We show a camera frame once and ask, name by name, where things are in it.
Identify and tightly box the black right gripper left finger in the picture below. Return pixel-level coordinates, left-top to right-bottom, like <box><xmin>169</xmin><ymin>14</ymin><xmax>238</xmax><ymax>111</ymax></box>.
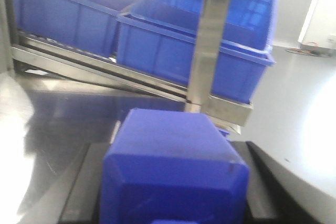
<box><xmin>58</xmin><ymin>143</ymin><xmax>110</xmax><ymax>223</ymax></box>

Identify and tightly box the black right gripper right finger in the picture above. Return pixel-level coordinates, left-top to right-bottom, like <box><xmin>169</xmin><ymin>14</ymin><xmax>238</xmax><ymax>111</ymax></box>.
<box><xmin>231</xmin><ymin>141</ymin><xmax>335</xmax><ymax>223</ymax></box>

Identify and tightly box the blue plastic bottle part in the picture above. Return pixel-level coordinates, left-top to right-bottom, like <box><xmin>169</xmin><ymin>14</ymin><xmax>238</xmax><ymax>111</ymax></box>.
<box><xmin>100</xmin><ymin>108</ymin><xmax>249</xmax><ymax>223</ymax></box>

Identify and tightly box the blue bin under shelf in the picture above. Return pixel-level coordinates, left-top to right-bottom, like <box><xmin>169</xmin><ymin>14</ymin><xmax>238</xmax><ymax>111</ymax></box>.
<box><xmin>218</xmin><ymin>128</ymin><xmax>231</xmax><ymax>141</ymax></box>

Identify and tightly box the blue bin lower right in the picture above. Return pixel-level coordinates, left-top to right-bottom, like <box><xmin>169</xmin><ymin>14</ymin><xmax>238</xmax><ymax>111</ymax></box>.
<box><xmin>115</xmin><ymin>11</ymin><xmax>276</xmax><ymax>103</ymax></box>

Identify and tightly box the blue bin left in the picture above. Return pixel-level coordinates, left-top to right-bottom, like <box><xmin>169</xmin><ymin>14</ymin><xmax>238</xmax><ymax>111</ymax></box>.
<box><xmin>13</xmin><ymin>0</ymin><xmax>135</xmax><ymax>57</ymax></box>

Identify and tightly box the blue bin tilted top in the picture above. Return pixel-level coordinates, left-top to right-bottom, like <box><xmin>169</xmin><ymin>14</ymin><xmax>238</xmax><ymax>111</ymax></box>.
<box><xmin>130</xmin><ymin>0</ymin><xmax>277</xmax><ymax>51</ymax></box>

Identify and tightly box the stainless steel shelf frame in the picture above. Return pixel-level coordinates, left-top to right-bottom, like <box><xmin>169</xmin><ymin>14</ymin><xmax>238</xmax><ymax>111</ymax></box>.
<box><xmin>1</xmin><ymin>0</ymin><xmax>253</xmax><ymax>133</ymax></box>

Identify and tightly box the orange cable on floor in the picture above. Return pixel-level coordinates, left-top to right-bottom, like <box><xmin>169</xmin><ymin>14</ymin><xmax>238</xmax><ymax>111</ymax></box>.
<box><xmin>285</xmin><ymin>41</ymin><xmax>334</xmax><ymax>58</ymax></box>

